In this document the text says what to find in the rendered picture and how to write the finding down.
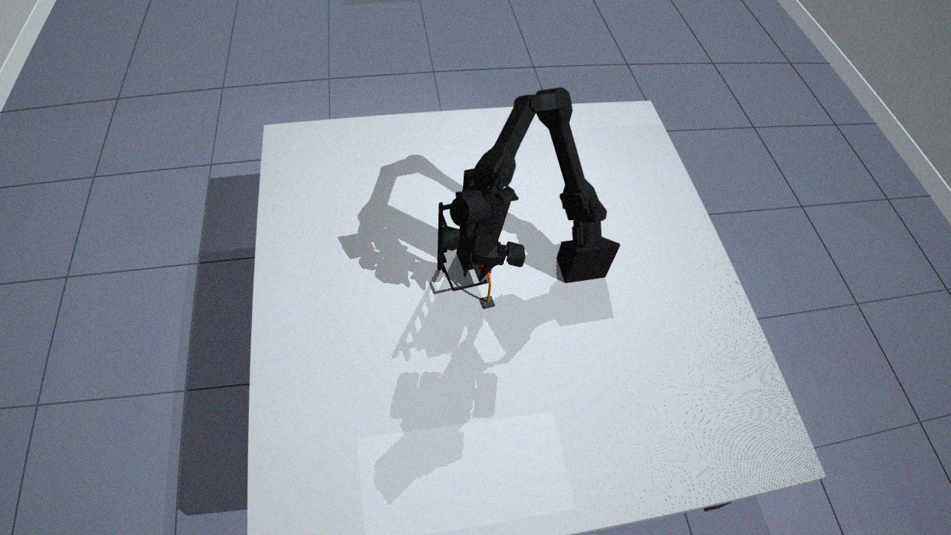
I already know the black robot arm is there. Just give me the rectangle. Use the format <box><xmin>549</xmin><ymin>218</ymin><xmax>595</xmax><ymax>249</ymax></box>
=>
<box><xmin>449</xmin><ymin>88</ymin><xmax>607</xmax><ymax>267</ymax></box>

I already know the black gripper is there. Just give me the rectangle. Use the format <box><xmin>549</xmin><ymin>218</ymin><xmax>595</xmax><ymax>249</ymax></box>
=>
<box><xmin>439</xmin><ymin>221</ymin><xmax>525</xmax><ymax>281</ymax></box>

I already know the black cord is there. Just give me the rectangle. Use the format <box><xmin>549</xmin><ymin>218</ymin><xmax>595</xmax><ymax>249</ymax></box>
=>
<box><xmin>443</xmin><ymin>253</ymin><xmax>489</xmax><ymax>291</ymax></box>

